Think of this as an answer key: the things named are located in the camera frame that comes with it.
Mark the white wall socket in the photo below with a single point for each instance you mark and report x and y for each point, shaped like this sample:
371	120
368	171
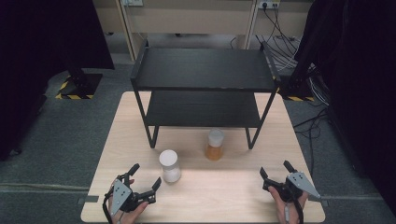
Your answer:
133	2

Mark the person's right hand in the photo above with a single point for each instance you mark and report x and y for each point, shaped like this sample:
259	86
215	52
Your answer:
281	211

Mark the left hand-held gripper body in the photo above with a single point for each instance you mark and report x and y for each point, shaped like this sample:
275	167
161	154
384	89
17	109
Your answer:
120	194

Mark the white power strip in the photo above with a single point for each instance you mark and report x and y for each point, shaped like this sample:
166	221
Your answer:
268	4

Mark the grey tape strip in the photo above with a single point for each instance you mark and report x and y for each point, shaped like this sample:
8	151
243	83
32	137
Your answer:
90	199

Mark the jar of white powder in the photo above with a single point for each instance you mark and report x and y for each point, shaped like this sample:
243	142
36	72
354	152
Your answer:
169	165

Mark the person's left hand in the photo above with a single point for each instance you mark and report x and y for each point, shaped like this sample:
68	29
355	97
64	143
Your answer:
130	216

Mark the jar of orange liquid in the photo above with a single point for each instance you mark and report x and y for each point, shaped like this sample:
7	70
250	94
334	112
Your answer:
214	146

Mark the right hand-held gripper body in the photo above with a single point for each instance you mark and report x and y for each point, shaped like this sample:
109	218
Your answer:
299	182

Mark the black stand base striped tape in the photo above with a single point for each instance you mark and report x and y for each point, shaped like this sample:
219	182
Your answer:
82	85
295	90

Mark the black two-tier shelf rack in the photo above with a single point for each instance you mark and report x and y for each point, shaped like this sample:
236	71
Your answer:
202	68

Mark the black curtain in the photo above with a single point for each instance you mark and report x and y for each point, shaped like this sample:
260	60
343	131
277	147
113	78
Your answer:
358	62
37	46

